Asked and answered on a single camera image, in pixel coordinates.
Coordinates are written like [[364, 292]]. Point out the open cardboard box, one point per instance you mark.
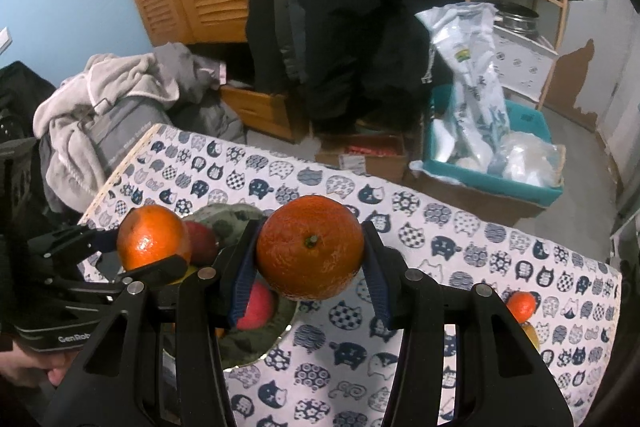
[[365, 157]]

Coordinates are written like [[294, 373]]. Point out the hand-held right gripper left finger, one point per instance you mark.
[[244, 279]]

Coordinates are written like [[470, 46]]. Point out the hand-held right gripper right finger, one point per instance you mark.
[[376, 284]]

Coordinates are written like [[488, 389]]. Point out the white wall switch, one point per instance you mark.
[[4, 39]]

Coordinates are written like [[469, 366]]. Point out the dark grey garment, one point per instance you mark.
[[200, 107]]

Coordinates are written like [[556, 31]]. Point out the small red apple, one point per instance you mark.
[[202, 242]]

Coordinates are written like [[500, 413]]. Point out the clear plastic bag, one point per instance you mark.
[[532, 157]]

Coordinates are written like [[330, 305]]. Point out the black hanging coat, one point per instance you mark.
[[370, 7]]

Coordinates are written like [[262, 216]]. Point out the teal plastic basket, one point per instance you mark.
[[520, 192]]

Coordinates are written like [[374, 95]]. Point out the small orange tangerine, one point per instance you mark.
[[521, 306]]

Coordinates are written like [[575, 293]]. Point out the wooden drawer unit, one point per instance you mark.
[[265, 109]]

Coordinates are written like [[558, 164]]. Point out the yellow green mango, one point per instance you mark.
[[184, 278]]

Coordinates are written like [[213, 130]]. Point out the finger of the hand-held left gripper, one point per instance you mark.
[[70, 243], [152, 270]]

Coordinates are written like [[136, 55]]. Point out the person's left hand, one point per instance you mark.
[[30, 368]]

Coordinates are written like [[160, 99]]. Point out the metal steamer pot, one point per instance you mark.
[[517, 22]]

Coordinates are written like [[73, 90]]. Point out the printed white plastic bag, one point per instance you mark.
[[472, 82]]

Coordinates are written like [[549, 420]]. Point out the cat print tablecloth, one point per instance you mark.
[[450, 257]]

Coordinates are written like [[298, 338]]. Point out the yellow pear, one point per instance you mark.
[[531, 336]]

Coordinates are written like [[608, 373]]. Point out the green glass plate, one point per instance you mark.
[[250, 343]]

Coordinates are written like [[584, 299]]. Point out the wooden shelf rack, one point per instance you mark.
[[562, 7]]

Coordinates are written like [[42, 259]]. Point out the grey and white clothes pile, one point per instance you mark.
[[75, 117]]

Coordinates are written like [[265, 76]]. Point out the large red apple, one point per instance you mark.
[[261, 307]]

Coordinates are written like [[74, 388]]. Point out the black plastic crate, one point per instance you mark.
[[22, 102]]

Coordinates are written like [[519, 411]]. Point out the white printed storage box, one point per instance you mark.
[[525, 67]]

